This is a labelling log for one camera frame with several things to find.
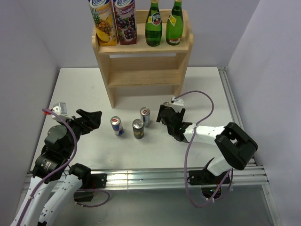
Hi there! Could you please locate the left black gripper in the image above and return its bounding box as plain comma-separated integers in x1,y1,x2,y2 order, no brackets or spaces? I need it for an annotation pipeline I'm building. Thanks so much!
57,108,102,156

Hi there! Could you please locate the black gold can front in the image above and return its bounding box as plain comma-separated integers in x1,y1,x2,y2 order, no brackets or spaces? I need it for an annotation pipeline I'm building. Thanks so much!
132,119,144,139

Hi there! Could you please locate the black gold can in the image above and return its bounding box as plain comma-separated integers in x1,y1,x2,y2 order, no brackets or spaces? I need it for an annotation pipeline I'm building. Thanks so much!
163,102,173,107
132,119,144,139

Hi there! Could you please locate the tall green glass bottle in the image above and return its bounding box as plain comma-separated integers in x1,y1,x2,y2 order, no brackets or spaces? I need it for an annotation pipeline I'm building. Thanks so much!
166,0,184,46

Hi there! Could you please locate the small round green bottle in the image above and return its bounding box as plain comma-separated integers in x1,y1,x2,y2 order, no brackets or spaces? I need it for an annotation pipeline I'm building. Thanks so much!
145,0,163,47

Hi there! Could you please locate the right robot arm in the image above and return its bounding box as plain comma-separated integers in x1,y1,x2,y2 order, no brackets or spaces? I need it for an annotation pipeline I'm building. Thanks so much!
156,102,258,184

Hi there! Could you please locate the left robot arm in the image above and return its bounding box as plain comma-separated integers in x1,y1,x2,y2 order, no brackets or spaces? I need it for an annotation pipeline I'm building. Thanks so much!
11,108,102,226

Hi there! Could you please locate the wooden two-tier shelf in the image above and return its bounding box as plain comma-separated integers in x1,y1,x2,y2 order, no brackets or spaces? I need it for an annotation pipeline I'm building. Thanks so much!
92,10,194,108

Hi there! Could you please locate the blue silver energy drink can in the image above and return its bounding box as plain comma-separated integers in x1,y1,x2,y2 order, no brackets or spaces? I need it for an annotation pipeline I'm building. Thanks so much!
110,116,124,136

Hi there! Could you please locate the silver slim can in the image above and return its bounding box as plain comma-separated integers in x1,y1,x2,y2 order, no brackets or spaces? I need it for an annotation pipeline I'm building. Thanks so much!
140,107,151,127

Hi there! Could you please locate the grape juice carton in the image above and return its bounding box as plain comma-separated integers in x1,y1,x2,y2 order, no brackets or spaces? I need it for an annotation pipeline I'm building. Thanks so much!
112,0,137,45

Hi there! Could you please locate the pineapple juice carton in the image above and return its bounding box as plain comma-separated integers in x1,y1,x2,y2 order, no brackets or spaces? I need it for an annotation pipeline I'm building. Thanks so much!
88,0,118,46

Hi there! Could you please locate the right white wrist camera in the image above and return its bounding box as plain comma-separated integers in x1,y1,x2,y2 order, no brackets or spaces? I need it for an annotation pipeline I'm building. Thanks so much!
171,97,184,113

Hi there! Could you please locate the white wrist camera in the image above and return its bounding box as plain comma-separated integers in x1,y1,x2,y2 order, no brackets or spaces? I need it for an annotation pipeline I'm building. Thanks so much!
50,102,68,120
171,97,184,113

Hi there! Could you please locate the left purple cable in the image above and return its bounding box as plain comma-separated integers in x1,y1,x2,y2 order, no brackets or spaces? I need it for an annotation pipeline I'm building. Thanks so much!
17,107,111,224

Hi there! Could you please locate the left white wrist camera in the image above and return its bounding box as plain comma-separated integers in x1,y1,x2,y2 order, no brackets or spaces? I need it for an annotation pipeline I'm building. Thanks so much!
50,102,68,120

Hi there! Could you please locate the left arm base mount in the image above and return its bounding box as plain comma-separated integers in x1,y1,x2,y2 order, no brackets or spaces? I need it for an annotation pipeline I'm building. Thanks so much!
73,173,107,203

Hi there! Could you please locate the aluminium front rail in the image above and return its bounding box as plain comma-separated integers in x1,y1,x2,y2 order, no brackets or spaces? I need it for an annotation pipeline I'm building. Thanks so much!
22,164,270,193

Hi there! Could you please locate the aluminium side rail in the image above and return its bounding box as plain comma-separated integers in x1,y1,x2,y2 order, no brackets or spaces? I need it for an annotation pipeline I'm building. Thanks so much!
218,67,258,170

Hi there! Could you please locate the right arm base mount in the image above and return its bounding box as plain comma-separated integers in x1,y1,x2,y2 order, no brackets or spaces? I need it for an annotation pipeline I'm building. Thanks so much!
187,170,227,199

